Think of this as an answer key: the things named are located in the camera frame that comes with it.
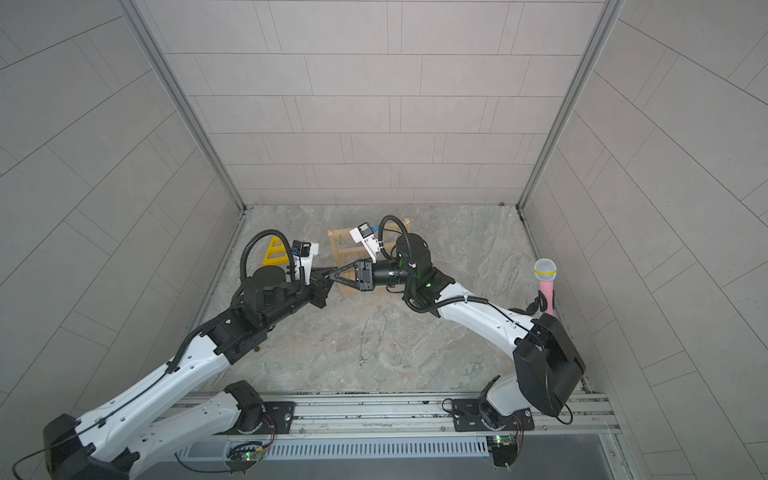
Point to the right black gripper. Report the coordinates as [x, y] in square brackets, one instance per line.
[368, 282]

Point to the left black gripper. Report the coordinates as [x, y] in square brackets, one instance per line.
[320, 286]

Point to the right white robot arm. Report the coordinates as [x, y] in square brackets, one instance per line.
[548, 367]

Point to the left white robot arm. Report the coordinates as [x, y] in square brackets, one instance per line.
[130, 433]

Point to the wooden jewelry display stand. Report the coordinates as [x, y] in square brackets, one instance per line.
[345, 250]

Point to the yellow triangular plastic piece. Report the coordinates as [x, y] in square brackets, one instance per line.
[275, 254]

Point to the white ventilation grille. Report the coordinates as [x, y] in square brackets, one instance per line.
[349, 448]

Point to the left green circuit board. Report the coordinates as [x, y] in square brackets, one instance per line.
[242, 457]

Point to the green circuit board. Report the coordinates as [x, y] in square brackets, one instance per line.
[242, 457]
[503, 450]

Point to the pink toy microphone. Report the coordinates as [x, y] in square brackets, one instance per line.
[545, 271]

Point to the right green circuit board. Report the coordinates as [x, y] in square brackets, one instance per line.
[503, 450]

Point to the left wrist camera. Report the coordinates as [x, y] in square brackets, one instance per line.
[303, 254]

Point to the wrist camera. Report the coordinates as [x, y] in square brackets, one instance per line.
[366, 235]
[303, 254]

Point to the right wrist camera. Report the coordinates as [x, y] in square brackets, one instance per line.
[366, 235]

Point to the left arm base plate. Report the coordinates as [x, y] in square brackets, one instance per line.
[273, 418]

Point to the aluminium mounting rail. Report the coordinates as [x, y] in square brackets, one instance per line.
[381, 415]

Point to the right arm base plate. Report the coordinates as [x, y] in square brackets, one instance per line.
[474, 415]

